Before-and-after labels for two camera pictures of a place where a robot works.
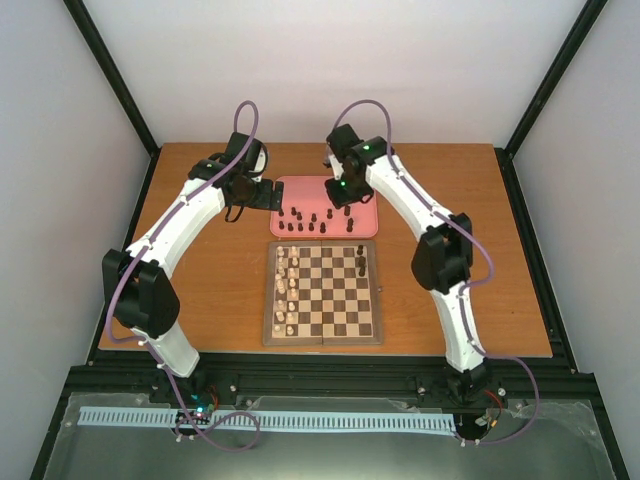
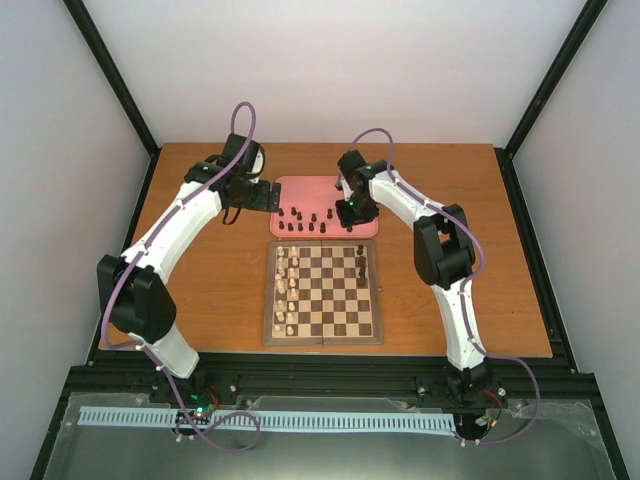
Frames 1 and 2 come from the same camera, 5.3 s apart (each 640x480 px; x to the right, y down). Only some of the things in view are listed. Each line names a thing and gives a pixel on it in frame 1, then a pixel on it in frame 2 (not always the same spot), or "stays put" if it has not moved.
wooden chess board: (322, 293) stays put
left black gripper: (265, 201) stays put
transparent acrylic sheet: (165, 436) stays put
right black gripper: (339, 201) to (346, 220)
